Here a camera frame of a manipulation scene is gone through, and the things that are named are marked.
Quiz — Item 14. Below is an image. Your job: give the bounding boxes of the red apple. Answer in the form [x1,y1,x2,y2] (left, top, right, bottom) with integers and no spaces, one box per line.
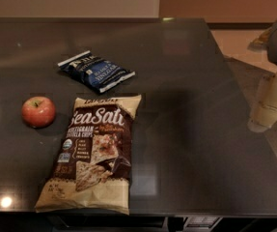
[21,97,56,128]

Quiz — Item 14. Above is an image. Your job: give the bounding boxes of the brown sea salt chip bag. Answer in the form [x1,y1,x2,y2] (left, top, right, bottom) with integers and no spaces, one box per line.
[35,96,141,215]

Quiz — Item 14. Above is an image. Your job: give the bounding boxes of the blue chip bag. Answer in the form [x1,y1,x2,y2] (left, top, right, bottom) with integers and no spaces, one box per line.
[58,51,135,94]

